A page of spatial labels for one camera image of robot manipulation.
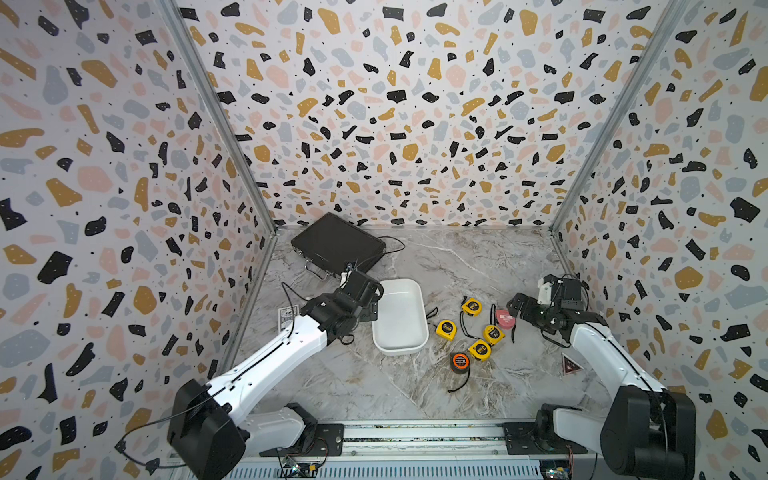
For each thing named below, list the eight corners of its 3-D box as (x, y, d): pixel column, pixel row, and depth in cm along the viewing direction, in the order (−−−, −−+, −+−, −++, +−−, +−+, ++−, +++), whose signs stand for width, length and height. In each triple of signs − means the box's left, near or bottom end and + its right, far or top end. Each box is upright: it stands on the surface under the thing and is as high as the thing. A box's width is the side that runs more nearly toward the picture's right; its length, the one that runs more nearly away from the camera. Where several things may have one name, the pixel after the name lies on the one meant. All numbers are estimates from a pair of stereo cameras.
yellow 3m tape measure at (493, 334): (493, 347, 91) (495, 344, 89) (479, 333, 94) (481, 329, 93) (504, 338, 93) (506, 335, 91) (490, 324, 96) (492, 321, 94)
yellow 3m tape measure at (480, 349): (482, 364, 88) (484, 361, 86) (467, 349, 91) (468, 346, 89) (494, 352, 91) (496, 349, 89) (479, 338, 93) (481, 335, 92)
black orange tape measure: (451, 373, 86) (452, 369, 84) (449, 357, 90) (451, 352, 87) (469, 373, 86) (471, 369, 84) (467, 357, 90) (469, 352, 87)
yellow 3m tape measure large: (434, 333, 94) (434, 330, 93) (441, 319, 98) (442, 316, 96) (451, 342, 93) (452, 339, 91) (458, 328, 96) (459, 324, 94)
